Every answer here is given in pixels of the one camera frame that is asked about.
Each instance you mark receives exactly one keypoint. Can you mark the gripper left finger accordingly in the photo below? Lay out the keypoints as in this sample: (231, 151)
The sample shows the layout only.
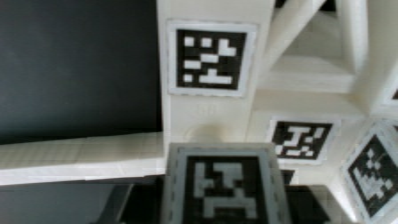
(112, 211)

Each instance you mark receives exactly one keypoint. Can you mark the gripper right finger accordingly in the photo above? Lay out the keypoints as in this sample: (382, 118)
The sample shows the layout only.
(314, 208)

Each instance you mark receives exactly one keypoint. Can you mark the small white cube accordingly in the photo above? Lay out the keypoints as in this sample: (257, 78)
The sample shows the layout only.
(222, 185)

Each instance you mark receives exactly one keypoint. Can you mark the white front fence rail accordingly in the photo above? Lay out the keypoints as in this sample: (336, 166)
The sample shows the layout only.
(81, 159)

